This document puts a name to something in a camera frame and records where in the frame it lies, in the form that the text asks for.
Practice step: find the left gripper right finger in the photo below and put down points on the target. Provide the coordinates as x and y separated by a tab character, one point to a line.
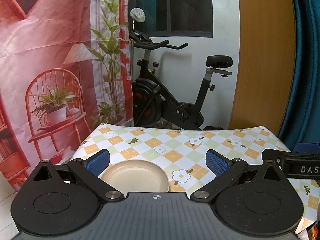
227	173

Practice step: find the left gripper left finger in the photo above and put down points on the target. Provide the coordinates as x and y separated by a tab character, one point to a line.
87	174

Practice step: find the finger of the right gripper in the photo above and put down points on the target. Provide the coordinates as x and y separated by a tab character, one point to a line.
275	156

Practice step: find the teal curtain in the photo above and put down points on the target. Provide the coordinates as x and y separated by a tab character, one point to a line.
301	120

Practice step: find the beige round plate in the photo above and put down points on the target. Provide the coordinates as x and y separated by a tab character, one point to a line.
136	176

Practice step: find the checkered floral tablecloth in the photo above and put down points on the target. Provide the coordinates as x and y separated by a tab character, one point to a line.
181	154

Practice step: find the wooden door panel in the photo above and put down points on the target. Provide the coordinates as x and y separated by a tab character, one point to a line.
266	63

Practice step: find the black exercise bike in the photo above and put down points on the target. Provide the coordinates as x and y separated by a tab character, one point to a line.
172	87

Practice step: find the red printed backdrop cloth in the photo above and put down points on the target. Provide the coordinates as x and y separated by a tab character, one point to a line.
65	69

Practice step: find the dark window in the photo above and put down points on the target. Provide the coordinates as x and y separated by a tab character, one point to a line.
165	18

